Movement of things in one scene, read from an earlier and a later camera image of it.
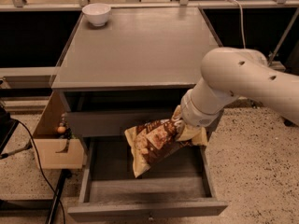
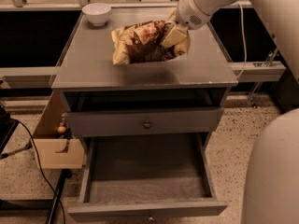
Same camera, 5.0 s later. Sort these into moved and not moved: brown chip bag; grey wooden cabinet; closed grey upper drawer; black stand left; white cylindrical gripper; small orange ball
Moved: brown chip bag; white cylindrical gripper
Not moved: black stand left; small orange ball; grey wooden cabinet; closed grey upper drawer
